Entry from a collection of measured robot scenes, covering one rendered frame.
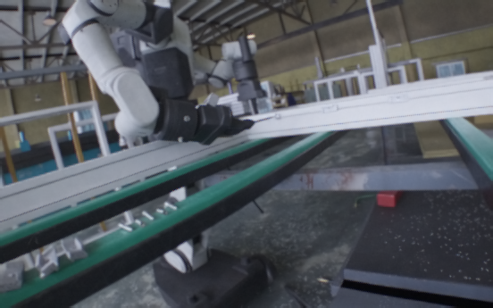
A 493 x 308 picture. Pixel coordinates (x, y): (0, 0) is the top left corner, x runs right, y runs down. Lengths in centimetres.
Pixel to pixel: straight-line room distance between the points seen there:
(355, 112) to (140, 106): 50
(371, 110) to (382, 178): 27
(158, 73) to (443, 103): 84
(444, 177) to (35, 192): 70
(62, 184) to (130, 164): 17
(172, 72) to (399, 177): 74
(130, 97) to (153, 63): 44
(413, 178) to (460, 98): 29
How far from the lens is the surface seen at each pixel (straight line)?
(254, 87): 87
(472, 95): 64
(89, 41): 50
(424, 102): 63
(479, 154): 34
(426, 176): 40
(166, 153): 62
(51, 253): 27
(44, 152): 404
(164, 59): 87
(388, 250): 62
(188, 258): 127
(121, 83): 45
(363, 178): 41
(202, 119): 51
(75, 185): 54
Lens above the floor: 96
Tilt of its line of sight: 8 degrees down
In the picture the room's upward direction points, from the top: 12 degrees counter-clockwise
